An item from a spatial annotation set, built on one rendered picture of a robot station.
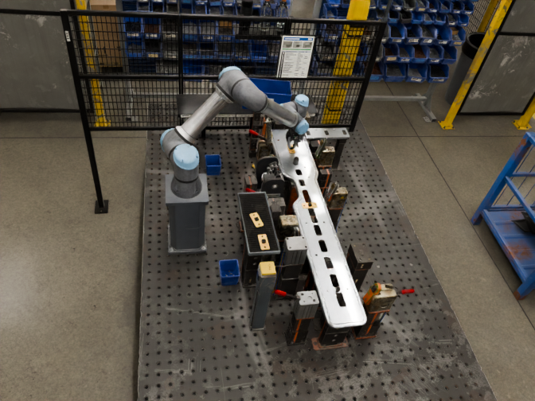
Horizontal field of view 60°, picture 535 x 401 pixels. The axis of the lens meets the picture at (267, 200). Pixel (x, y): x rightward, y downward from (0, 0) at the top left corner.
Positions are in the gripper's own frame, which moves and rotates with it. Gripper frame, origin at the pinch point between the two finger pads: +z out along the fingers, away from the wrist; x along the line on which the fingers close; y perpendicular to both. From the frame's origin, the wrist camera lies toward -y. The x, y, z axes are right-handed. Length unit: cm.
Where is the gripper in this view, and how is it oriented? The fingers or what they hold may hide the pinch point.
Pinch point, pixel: (291, 145)
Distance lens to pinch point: 279.0
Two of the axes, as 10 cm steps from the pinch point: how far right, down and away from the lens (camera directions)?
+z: -1.2, 6.9, 7.1
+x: 9.8, -0.5, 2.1
